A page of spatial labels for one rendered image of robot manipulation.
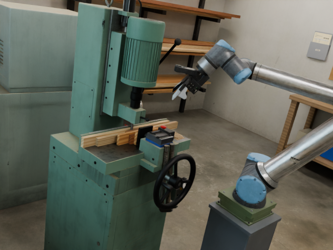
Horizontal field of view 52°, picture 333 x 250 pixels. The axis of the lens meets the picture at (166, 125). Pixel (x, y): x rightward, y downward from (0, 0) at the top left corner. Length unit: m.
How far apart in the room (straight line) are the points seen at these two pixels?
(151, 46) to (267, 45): 3.61
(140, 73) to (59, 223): 1.03
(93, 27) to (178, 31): 3.33
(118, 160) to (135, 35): 0.57
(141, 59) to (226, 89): 3.97
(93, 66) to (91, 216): 0.76
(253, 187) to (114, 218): 0.69
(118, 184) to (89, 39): 0.74
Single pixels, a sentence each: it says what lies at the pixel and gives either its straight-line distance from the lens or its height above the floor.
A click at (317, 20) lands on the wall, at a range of 4.79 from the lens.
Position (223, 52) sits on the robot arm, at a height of 1.42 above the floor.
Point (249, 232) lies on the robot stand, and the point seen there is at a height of 0.55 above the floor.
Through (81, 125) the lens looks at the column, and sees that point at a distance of 1.94.
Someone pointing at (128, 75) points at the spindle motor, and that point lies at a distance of 1.64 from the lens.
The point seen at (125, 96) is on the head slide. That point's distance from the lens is 1.80.
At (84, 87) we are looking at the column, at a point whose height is 1.10.
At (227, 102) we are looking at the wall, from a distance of 5.49.
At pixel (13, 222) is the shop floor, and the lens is 2.68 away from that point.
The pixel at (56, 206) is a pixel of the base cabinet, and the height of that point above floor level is 0.39.
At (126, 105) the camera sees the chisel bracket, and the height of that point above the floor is 1.07.
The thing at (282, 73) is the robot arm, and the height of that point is 1.37.
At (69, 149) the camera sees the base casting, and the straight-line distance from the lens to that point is 1.87.
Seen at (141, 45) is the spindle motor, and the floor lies 1.39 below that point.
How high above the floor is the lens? 1.59
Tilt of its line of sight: 19 degrees down
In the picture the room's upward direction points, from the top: 10 degrees clockwise
